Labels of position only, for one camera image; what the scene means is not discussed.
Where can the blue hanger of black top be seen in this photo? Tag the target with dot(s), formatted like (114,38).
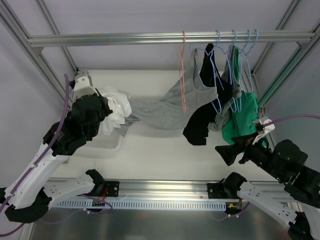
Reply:
(235,101)

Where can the green tank top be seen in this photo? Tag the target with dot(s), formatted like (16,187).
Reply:
(241,123)

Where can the dark grey tank top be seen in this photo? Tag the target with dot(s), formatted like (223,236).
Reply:
(222,119)

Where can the pink wire hanger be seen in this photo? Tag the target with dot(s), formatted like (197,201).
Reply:
(180,55)

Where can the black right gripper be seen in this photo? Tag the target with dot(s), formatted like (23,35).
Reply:
(244,146)

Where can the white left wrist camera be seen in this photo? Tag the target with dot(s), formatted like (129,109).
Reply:
(82,85)

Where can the blue hanger of grey top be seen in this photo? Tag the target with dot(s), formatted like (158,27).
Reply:
(209,78)

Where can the white plastic basket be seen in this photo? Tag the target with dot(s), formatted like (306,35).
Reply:
(102,145)

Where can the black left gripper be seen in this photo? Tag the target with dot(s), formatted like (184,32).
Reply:
(100,107)

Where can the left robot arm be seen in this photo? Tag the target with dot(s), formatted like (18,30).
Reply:
(28,199)

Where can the white tank top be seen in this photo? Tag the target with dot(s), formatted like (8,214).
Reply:
(119,103)

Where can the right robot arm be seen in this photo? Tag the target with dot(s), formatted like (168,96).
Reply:
(285,163)

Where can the blue hanger of green top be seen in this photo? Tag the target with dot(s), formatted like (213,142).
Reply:
(246,52)

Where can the aluminium hanging rail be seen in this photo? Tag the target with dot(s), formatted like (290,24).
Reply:
(219,37)

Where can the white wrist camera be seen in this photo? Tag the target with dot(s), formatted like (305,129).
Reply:
(82,85)
(264,126)

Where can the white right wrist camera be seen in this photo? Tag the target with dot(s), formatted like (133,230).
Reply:
(264,126)

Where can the black tank top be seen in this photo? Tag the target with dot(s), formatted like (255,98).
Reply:
(196,130)

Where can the white slotted cable duct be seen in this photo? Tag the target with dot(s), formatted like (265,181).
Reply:
(132,204)

